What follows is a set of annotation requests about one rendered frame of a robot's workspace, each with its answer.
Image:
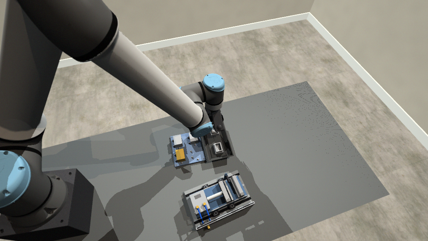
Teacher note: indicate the yellow brass block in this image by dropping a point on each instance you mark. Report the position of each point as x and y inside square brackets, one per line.
[180, 155]

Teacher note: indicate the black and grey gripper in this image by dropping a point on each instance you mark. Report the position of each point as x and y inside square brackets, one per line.
[209, 114]

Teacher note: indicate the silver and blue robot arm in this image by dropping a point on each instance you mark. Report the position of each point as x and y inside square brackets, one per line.
[35, 33]

